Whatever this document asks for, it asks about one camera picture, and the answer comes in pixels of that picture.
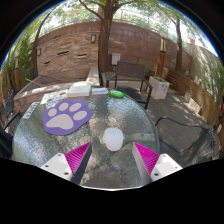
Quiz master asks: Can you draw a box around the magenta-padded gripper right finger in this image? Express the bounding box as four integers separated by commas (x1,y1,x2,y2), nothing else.
132,142,184,186

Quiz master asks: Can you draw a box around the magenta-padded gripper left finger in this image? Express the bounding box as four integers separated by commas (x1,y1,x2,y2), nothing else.
39,142,93,185

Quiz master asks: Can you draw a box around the white computer mouse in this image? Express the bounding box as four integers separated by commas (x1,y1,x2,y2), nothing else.
103,127,125,152

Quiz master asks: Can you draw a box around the purple paw-shaped mouse pad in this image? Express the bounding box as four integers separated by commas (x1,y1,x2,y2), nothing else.
42,99,94,136

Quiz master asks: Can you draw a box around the dark metal mesh chair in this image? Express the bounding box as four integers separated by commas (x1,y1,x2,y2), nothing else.
154,115,219,164

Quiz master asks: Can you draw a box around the white licence plate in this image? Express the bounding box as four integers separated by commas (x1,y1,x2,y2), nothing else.
21,101,41,120

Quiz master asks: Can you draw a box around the white flat box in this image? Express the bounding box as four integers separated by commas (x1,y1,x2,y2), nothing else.
66,84,92,98

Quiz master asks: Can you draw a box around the green packet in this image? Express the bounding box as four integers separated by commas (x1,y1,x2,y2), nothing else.
108,89,125,99

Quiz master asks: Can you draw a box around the white square planter box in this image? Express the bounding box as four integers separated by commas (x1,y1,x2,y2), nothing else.
148,75,171,100

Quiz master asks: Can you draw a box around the black metal chair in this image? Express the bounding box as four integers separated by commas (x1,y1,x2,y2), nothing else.
0,89,22,132
0,124,14,160

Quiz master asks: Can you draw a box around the stone raised garden bed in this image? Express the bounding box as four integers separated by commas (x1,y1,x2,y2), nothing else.
13,64,102,101

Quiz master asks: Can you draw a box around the dark wooden slatted armchair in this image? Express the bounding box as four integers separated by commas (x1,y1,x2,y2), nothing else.
105,60,154,110

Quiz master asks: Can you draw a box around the slender tree trunk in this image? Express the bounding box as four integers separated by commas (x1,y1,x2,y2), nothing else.
174,16,185,73

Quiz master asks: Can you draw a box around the large tree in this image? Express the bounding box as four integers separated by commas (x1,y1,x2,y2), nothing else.
78,0,134,73

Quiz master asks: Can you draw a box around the wooden lamp post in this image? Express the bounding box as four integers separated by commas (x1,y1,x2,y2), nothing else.
155,32,168,78

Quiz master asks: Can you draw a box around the white wall utility box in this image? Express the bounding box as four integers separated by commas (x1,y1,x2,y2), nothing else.
111,52,122,66

